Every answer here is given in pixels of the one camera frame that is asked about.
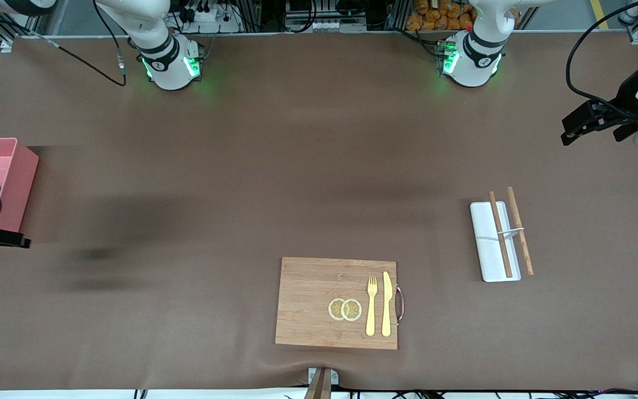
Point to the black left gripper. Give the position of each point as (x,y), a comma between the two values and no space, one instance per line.
(627,100)

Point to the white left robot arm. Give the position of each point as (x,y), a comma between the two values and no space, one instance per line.
(471,61)

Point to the pink plastic box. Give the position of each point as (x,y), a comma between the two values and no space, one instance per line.
(14,166)

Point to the brown wooden chopstick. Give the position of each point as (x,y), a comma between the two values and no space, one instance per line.
(500,235)
(520,230)

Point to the white rectangular chopstick tray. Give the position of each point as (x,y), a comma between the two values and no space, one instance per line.
(485,244)

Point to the orange bagged goods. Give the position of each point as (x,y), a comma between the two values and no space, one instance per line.
(435,16)

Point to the brown leatherette table mat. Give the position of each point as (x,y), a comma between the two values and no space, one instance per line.
(186,332)

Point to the yellow knife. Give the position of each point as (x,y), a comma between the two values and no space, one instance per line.
(387,305)

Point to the yellow fork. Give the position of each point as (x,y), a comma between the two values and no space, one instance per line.
(371,310)

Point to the lemon slice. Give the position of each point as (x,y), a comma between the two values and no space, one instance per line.
(334,309)
(352,310)

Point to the white power strip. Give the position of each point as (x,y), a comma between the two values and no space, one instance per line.
(214,19)

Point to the bamboo cutting board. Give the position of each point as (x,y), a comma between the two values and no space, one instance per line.
(319,293)

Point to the brown clamp with metal bracket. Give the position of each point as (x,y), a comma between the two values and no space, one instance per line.
(322,382)

